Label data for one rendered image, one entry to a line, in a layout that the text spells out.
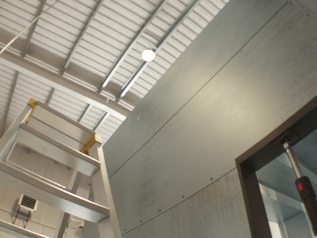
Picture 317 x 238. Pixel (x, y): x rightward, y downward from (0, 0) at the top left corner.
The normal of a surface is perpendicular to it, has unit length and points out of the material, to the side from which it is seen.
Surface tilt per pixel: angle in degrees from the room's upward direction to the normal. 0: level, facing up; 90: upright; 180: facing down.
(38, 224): 90
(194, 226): 90
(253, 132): 90
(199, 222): 90
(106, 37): 176
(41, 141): 180
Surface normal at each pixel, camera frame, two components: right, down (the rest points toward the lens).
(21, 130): 0.00, 0.68
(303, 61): -0.81, -0.43
